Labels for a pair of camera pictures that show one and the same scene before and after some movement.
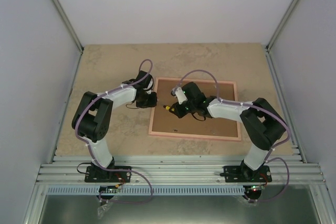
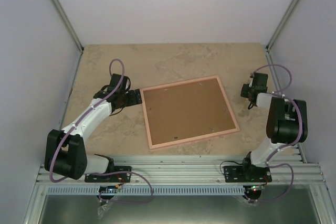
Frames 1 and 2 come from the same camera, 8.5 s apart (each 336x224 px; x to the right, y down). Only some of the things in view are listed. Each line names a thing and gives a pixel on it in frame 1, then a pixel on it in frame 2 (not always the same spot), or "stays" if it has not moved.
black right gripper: x=179 y=113 -> x=244 y=94
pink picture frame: x=239 y=138 -> x=187 y=111
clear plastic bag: x=103 y=208 stays
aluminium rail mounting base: x=180 y=170 stays
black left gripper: x=153 y=103 -> x=133 y=100
